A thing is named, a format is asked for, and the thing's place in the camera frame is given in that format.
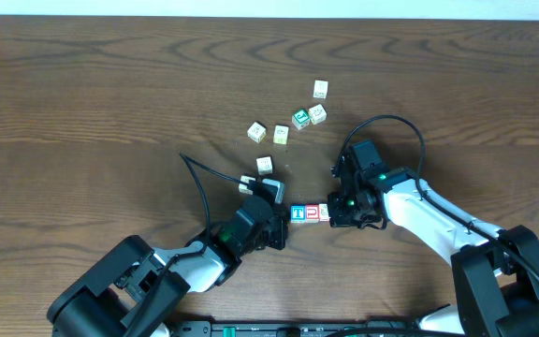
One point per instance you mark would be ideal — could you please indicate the green letter J block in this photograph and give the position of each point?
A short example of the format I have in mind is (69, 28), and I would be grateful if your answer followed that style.
(300, 119)

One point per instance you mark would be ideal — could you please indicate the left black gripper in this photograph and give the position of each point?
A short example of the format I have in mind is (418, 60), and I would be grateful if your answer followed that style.
(284, 229)

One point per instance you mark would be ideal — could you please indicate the plain wooden block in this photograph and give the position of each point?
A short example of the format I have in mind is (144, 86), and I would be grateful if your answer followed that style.
(323, 212)
(320, 89)

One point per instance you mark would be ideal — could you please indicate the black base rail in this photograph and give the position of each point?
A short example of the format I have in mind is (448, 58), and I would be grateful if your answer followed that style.
(285, 329)

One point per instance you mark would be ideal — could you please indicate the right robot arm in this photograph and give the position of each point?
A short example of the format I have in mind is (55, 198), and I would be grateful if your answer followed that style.
(495, 270)

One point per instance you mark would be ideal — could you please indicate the yellow tinted wooden block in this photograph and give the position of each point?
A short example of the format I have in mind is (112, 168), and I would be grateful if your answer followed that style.
(280, 135)

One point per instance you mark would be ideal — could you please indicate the red letter U block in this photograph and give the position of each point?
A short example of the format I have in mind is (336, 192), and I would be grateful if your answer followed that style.
(312, 213)

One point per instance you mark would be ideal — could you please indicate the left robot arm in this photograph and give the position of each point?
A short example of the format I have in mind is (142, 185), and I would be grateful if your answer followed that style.
(134, 287)

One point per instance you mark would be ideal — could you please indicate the wooden block left upper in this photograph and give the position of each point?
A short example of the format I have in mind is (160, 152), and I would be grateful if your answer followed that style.
(256, 132)

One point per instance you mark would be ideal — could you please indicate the wooden block beside green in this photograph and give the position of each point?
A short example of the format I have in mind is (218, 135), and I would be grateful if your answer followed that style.
(317, 114)

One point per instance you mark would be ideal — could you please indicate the wooden block centre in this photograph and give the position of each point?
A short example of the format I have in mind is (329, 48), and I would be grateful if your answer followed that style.
(264, 165)

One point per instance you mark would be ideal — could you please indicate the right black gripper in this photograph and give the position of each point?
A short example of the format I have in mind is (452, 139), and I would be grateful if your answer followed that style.
(339, 218)

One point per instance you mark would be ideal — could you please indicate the wooden block lower left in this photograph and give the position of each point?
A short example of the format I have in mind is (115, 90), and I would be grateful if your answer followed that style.
(244, 187)

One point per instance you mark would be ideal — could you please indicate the blue letter T block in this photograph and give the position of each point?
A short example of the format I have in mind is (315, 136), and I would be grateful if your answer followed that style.
(297, 214)

